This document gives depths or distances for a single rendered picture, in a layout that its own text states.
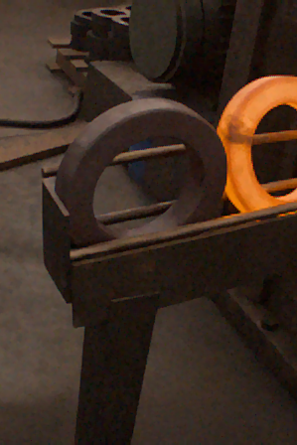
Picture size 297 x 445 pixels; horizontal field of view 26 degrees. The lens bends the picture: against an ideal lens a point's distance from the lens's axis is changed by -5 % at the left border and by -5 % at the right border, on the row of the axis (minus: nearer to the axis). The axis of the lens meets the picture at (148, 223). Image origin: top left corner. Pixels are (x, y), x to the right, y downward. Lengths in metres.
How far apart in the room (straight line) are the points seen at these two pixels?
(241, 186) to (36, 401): 0.75
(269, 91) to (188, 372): 0.84
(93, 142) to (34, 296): 1.02
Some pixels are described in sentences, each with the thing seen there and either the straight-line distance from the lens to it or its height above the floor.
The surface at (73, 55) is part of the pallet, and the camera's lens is 2.97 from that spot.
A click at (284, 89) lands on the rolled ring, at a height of 0.77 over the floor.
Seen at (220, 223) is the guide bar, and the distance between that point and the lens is 0.73.
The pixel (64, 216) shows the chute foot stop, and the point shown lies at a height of 0.67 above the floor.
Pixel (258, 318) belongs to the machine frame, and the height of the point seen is 0.07.
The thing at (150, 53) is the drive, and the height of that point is 0.41.
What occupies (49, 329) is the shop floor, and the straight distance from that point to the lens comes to 1.53.
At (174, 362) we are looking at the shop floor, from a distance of 1.49.
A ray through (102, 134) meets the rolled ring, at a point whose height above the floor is 0.74.
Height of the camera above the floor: 1.00
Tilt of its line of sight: 31 degrees down
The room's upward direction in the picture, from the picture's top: 9 degrees clockwise
